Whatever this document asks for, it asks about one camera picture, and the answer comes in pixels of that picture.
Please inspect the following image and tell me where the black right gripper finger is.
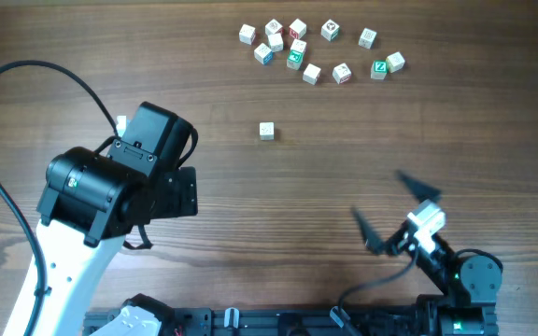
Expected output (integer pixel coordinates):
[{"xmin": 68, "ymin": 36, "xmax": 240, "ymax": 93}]
[
  {"xmin": 396, "ymin": 170, "xmax": 442, "ymax": 203},
  {"xmin": 351, "ymin": 207, "xmax": 384, "ymax": 255}
]

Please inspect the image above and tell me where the white block plain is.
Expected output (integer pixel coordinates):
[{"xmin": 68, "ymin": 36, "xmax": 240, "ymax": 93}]
[
  {"xmin": 259, "ymin": 122, "xmax": 275, "ymax": 141},
  {"xmin": 238, "ymin": 23, "xmax": 256, "ymax": 45}
]

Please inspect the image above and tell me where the white block red 6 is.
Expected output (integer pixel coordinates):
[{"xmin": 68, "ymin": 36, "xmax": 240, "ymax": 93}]
[{"xmin": 333, "ymin": 63, "xmax": 352, "ymax": 84}]

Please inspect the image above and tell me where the white block red Y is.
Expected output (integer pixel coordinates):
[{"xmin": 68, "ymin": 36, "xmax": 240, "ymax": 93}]
[{"xmin": 303, "ymin": 63, "xmax": 321, "ymax": 85}]

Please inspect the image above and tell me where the white block green top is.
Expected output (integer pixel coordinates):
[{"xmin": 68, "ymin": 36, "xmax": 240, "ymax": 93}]
[{"xmin": 287, "ymin": 50, "xmax": 304, "ymax": 71}]

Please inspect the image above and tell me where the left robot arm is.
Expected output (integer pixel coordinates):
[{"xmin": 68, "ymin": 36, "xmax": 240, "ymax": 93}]
[{"xmin": 4, "ymin": 102, "xmax": 198, "ymax": 335}]

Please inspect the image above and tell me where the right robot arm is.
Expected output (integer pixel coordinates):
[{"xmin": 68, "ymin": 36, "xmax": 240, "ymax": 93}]
[{"xmin": 385, "ymin": 171, "xmax": 503, "ymax": 335}]

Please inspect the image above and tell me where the white block green Z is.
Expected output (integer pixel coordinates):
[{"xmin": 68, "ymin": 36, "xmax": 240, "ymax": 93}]
[{"xmin": 371, "ymin": 60, "xmax": 388, "ymax": 80}]

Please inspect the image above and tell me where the white block yellow turtle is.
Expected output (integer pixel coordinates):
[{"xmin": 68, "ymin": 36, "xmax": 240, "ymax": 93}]
[{"xmin": 386, "ymin": 51, "xmax": 405, "ymax": 73}]

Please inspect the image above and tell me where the white block left edge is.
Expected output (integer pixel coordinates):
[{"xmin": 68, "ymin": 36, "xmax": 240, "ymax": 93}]
[{"xmin": 253, "ymin": 43, "xmax": 273, "ymax": 65}]

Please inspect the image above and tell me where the white block animal picture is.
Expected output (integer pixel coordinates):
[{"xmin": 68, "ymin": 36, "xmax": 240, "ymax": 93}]
[{"xmin": 267, "ymin": 33, "xmax": 284, "ymax": 52}]

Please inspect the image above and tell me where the white block blue X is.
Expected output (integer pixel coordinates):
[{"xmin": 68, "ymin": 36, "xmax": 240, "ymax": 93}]
[{"xmin": 359, "ymin": 28, "xmax": 377, "ymax": 49}]

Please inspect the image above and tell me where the white block red side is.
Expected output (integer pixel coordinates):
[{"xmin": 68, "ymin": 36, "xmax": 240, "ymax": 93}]
[{"xmin": 264, "ymin": 19, "xmax": 283, "ymax": 35}]

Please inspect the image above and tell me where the white block red A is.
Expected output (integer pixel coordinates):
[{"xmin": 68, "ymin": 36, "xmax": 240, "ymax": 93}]
[{"xmin": 290, "ymin": 39, "xmax": 307, "ymax": 54}]

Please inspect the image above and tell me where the white block green J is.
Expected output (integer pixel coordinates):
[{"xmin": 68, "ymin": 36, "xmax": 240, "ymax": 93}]
[{"xmin": 321, "ymin": 20, "xmax": 340, "ymax": 41}]

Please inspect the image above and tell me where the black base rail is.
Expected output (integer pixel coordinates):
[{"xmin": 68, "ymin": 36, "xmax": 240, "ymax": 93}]
[{"xmin": 81, "ymin": 305, "xmax": 499, "ymax": 336}]

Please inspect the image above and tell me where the white block red frame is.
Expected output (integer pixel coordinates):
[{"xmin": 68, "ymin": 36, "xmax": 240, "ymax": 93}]
[{"xmin": 289, "ymin": 19, "xmax": 307, "ymax": 39}]

